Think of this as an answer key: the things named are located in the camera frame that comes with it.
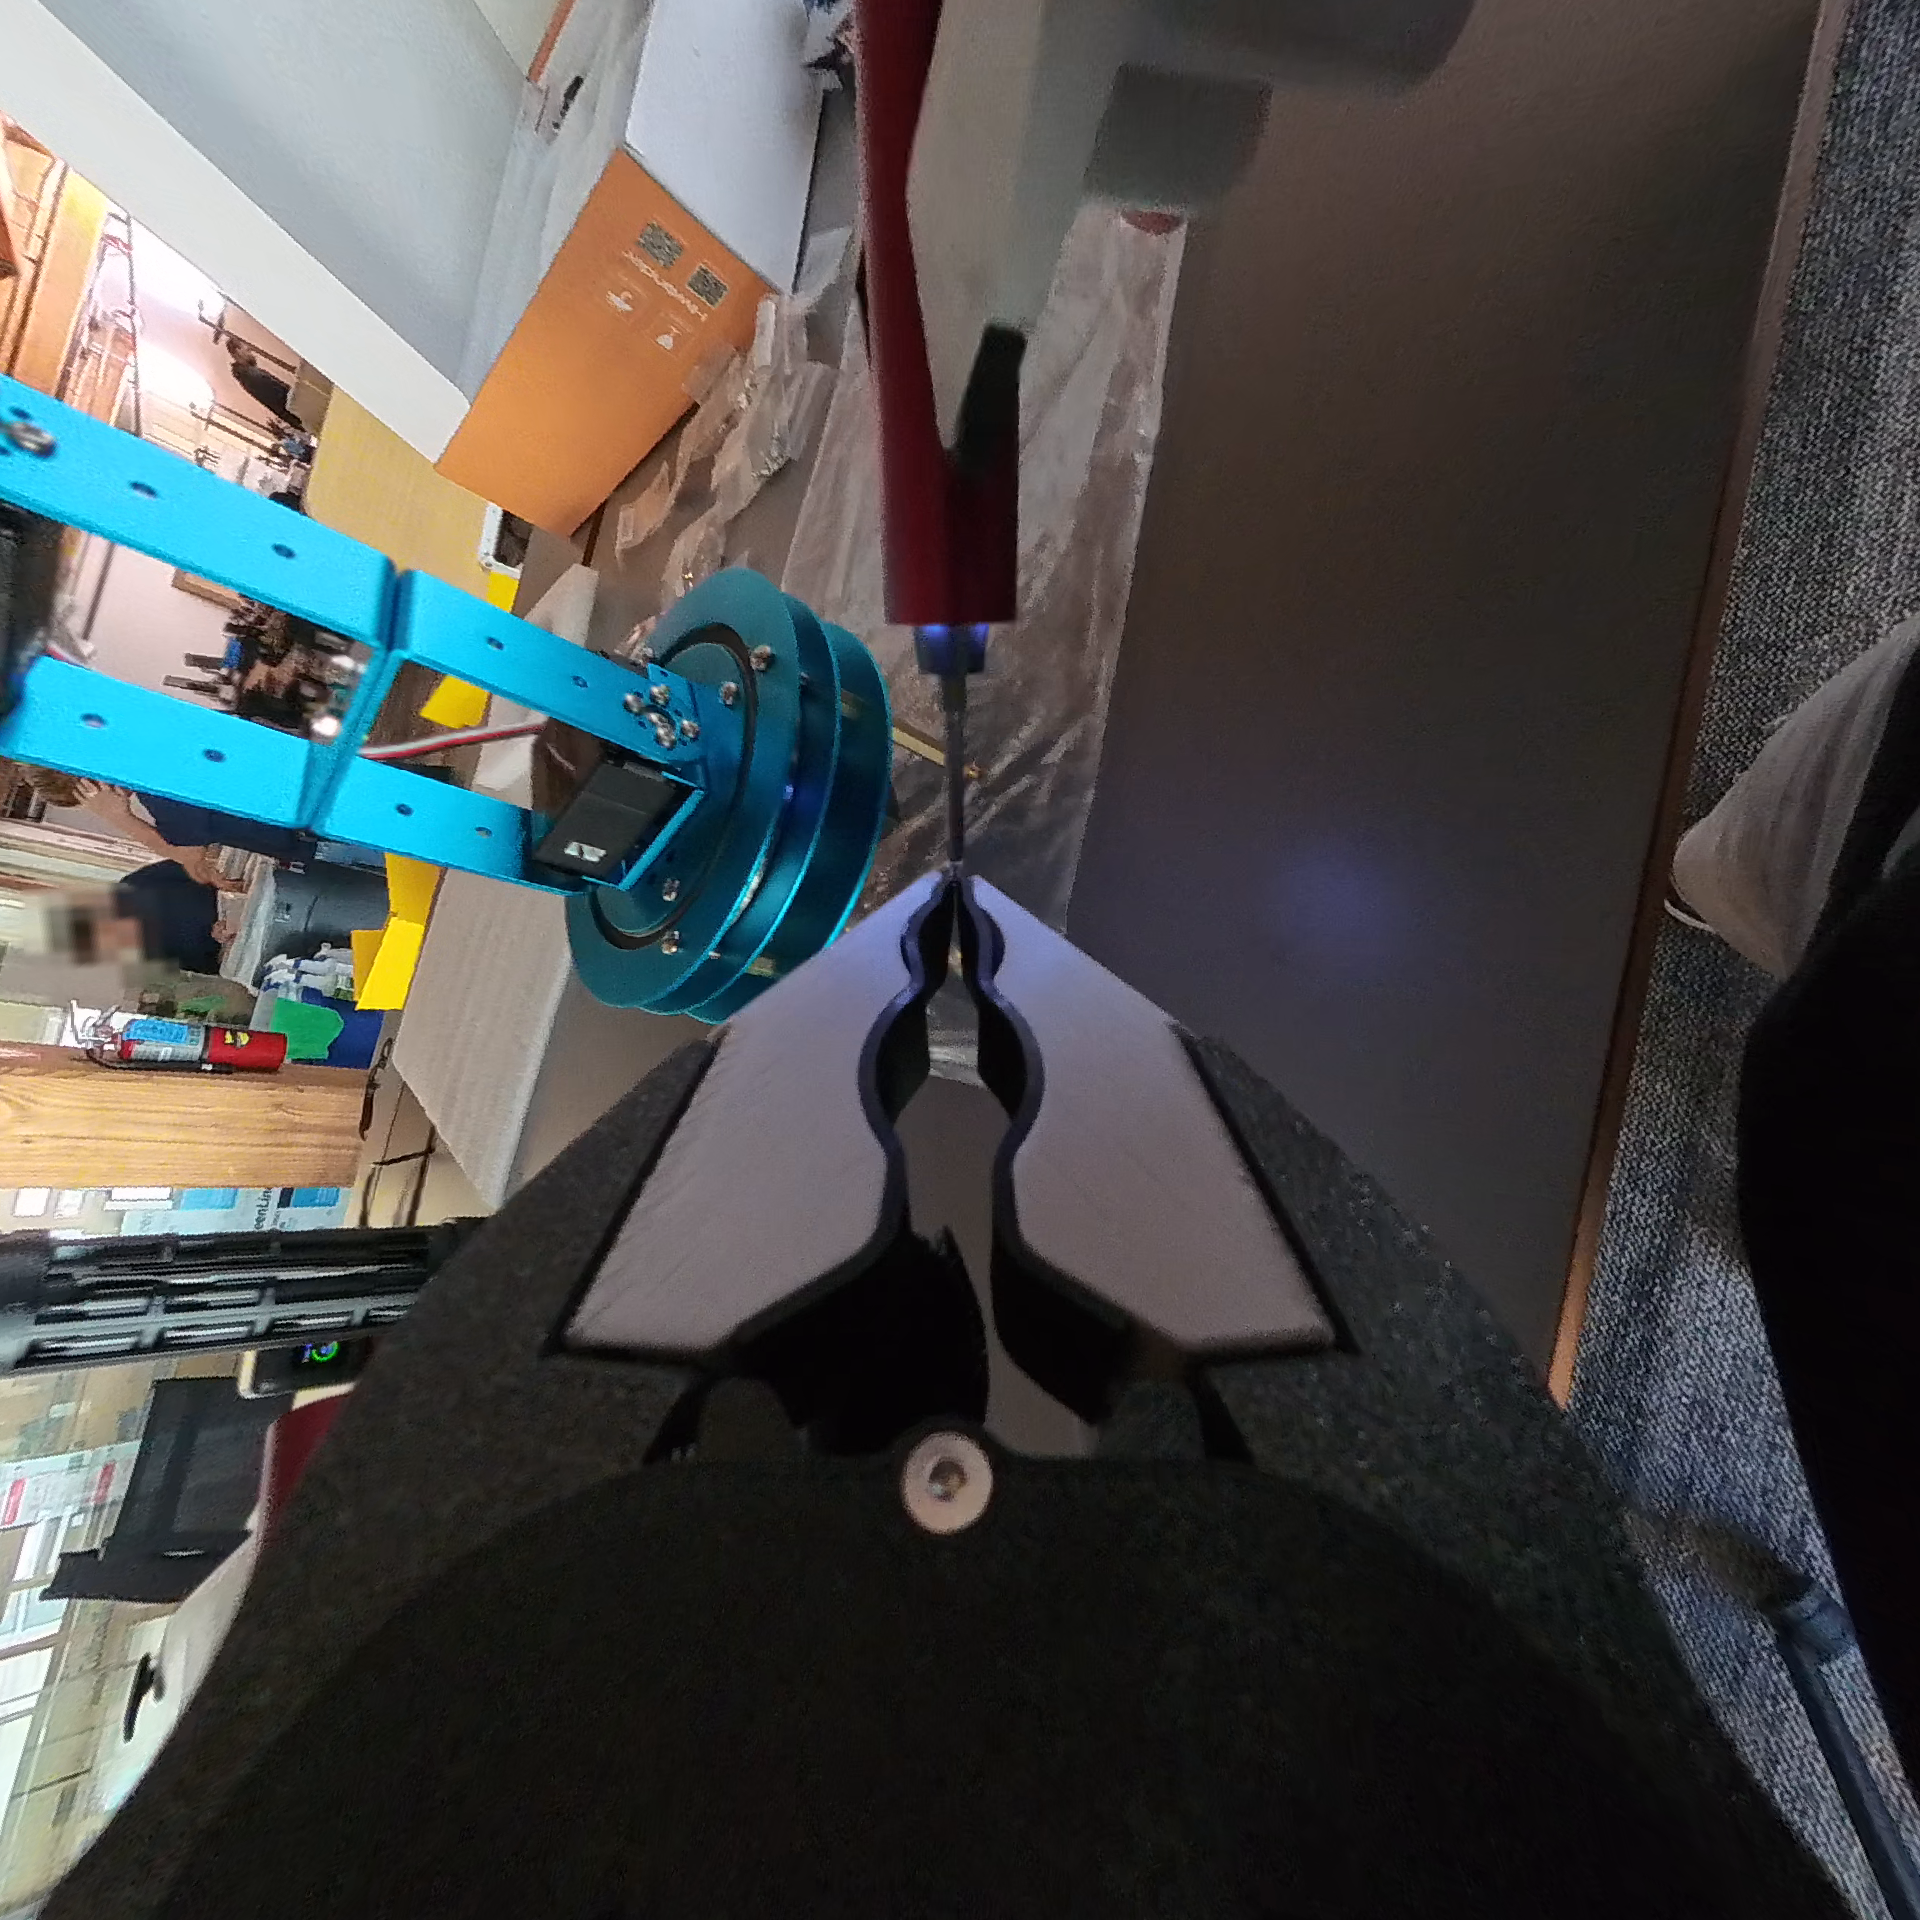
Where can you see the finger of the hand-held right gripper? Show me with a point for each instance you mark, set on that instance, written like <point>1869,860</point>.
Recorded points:
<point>991,181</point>

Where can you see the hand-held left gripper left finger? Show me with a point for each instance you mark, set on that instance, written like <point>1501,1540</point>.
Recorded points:
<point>721,1184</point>

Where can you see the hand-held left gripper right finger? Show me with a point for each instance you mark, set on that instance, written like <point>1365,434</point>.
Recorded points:
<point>1171,1184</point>

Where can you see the red electric screwdriver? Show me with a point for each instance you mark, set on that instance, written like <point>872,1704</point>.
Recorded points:
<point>930,301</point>

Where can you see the blue toy robot arm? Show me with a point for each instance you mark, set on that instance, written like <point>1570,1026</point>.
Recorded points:
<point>721,780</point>

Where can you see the clear plastic sheet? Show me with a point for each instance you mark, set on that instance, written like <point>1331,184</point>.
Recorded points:
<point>1050,450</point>

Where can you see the white foam sheet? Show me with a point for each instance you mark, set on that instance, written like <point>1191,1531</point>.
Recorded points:
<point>480,974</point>

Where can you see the white orange cardboard box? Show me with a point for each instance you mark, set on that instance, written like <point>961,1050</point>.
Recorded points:
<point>644,270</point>

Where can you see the blue plastic bin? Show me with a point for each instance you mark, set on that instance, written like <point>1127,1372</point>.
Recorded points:
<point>361,1033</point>

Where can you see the green cloth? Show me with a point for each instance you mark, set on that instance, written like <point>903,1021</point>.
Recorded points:
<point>309,1028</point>

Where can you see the black power station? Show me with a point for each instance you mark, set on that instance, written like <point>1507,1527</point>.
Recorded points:
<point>309,1369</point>

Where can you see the grey trash bin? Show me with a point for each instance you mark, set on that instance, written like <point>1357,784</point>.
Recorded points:
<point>323,915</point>

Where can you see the blue white printed sign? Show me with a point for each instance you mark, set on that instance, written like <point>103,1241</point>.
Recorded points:
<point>224,1212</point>

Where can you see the black slotted cylinder holder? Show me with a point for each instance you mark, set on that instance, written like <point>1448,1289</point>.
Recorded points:
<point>224,1290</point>

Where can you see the red metal tube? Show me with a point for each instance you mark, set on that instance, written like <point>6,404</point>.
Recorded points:
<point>293,1485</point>

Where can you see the small yellow plastic bin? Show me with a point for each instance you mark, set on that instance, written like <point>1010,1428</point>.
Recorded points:
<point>459,701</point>

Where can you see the red fire extinguisher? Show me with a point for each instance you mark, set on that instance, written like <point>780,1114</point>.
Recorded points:
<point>180,1043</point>

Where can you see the person's grey shoe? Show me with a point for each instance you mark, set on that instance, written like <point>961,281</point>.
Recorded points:
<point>1801,811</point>

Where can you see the wooden support post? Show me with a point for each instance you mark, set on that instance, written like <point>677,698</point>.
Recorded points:
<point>180,1118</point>

